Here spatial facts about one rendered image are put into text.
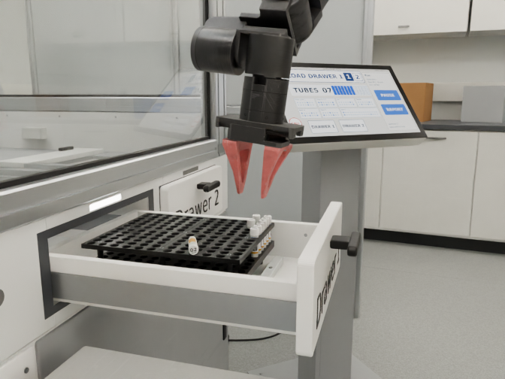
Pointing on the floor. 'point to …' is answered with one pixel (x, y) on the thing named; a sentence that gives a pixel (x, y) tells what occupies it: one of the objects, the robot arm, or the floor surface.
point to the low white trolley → (135, 368)
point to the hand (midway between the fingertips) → (252, 189)
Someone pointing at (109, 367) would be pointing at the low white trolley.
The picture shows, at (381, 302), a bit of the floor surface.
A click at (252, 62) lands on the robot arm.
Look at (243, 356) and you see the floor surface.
